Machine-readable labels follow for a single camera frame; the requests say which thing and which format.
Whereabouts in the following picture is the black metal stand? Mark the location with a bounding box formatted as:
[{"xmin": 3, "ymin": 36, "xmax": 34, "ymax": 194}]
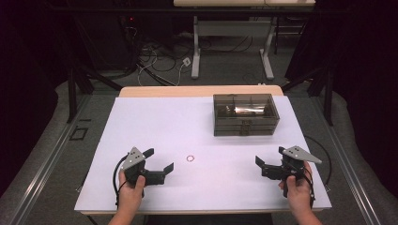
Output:
[
  {"xmin": 281, "ymin": 67, "xmax": 335, "ymax": 127},
  {"xmin": 66, "ymin": 67, "xmax": 124, "ymax": 125}
]

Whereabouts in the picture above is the person's left hand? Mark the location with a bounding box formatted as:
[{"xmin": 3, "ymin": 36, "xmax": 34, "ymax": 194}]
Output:
[{"xmin": 117, "ymin": 170, "xmax": 146, "ymax": 216}]

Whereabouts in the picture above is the aluminium floor rail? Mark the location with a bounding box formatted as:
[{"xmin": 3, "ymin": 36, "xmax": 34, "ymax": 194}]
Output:
[
  {"xmin": 312, "ymin": 97, "xmax": 382, "ymax": 225},
  {"xmin": 6, "ymin": 95, "xmax": 92, "ymax": 225}
]

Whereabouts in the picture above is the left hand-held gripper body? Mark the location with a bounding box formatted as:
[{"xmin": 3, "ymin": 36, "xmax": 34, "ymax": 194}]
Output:
[{"xmin": 120, "ymin": 146, "xmax": 164, "ymax": 187}]

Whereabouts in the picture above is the white floor cable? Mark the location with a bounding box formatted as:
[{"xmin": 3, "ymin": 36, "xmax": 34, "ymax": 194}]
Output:
[{"xmin": 137, "ymin": 46, "xmax": 189, "ymax": 87}]

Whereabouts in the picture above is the person's right hand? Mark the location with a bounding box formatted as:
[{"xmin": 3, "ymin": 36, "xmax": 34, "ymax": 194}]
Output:
[{"xmin": 279, "ymin": 160, "xmax": 314, "ymax": 216}]

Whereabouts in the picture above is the bundle of black floor cables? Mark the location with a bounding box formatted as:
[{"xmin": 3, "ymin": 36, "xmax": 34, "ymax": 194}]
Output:
[{"xmin": 137, "ymin": 34, "xmax": 254, "ymax": 73}]

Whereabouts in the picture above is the dark device with red light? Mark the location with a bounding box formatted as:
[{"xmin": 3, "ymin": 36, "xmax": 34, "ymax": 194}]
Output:
[{"xmin": 120, "ymin": 14, "xmax": 139, "ymax": 30}]

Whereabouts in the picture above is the light wooden table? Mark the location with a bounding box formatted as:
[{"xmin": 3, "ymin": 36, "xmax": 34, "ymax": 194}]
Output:
[{"xmin": 80, "ymin": 84, "xmax": 325, "ymax": 217}]

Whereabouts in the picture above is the right hand-held gripper black cable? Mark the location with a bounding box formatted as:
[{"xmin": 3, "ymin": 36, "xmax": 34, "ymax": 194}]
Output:
[{"xmin": 302, "ymin": 134, "xmax": 332, "ymax": 210}]

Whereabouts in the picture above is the smoky transparent plastic drawer box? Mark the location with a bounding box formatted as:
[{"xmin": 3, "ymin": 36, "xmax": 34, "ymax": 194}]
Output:
[{"xmin": 212, "ymin": 93, "xmax": 281, "ymax": 137}]

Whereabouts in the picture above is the white table mat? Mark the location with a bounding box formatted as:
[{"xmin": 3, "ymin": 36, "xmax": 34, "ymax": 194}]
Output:
[{"xmin": 74, "ymin": 95, "xmax": 332, "ymax": 212}]

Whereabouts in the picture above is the left hand-held gripper black cable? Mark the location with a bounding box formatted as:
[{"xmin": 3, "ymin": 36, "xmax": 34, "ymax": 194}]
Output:
[{"xmin": 112, "ymin": 154, "xmax": 130, "ymax": 210}]

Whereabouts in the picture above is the white metal-legged desk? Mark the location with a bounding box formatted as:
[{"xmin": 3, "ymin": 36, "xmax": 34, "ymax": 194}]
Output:
[{"xmin": 173, "ymin": 0, "xmax": 316, "ymax": 80}]

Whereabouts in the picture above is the person's dark clothing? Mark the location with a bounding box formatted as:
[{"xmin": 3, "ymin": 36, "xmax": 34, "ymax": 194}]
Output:
[{"xmin": 145, "ymin": 214, "xmax": 274, "ymax": 225}]

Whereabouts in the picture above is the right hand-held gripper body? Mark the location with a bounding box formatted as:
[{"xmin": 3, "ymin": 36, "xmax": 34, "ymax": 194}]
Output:
[{"xmin": 262, "ymin": 145, "xmax": 323, "ymax": 198}]

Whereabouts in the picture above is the dark curtain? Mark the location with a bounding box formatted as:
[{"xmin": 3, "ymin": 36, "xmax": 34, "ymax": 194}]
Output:
[
  {"xmin": 0, "ymin": 0, "xmax": 69, "ymax": 199},
  {"xmin": 284, "ymin": 0, "xmax": 398, "ymax": 199}
]

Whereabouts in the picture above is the hand-held gripper black cable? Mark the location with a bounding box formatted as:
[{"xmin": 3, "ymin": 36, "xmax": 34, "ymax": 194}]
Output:
[
  {"xmin": 302, "ymin": 134, "xmax": 332, "ymax": 210},
  {"xmin": 112, "ymin": 154, "xmax": 130, "ymax": 210}
]

